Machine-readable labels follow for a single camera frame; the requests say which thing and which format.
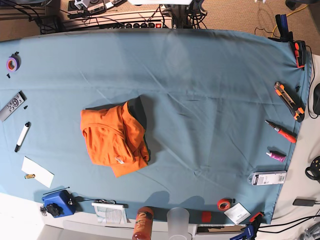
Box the black computer mouse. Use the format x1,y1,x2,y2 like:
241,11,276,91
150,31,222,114
312,83,320,115

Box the translucent plastic cup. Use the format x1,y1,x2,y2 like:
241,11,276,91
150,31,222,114
167,207,190,240

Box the red screwdriver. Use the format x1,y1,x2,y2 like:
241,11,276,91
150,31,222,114
265,120,297,144

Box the white folded booklet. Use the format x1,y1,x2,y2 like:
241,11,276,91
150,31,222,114
91,202,128,225

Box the white black marker pen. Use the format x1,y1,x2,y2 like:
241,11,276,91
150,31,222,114
14,121,31,153

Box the orange drink can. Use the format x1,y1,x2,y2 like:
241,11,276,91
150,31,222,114
132,206,154,240

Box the black yellow dotted mug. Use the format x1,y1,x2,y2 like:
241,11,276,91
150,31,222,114
305,156,320,182

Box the grey remote control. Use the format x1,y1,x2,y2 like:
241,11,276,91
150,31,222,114
0,91,27,122

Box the small red block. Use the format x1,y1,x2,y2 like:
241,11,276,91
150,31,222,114
201,211,212,223

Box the purple tape roll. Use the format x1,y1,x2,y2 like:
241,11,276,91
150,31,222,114
6,51,21,72

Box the white packaged item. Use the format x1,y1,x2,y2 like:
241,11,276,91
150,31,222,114
247,170,287,186

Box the blue black clamp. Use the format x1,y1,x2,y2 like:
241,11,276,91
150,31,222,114
230,211,264,240

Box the foot pedal labelled start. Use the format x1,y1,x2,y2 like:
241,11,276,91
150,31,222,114
67,0,84,14

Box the purple glue tube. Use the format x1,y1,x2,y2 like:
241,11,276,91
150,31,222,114
266,151,287,162

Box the black power adapter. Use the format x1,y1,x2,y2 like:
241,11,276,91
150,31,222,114
292,198,317,207

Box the foot pedal labelled zero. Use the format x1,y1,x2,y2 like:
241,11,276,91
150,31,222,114
87,0,106,14

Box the blue table cloth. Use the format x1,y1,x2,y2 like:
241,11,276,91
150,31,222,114
0,29,311,224

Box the small yellow battery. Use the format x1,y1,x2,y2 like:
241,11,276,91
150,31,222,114
24,174,36,179

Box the black power strip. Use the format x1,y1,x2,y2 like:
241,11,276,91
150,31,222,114
111,22,163,29

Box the orange black utility knife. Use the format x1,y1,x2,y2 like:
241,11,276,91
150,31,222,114
274,81,305,123

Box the white paper card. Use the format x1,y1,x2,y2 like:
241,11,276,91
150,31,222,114
21,156,54,188

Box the red tape roll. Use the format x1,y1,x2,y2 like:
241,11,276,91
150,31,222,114
217,198,234,212

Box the white square card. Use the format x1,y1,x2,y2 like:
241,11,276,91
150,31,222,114
224,203,251,225

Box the orange t-shirt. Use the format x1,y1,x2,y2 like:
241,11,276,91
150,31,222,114
80,97,150,178

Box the blue box with knob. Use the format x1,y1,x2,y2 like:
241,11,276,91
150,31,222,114
42,190,76,218

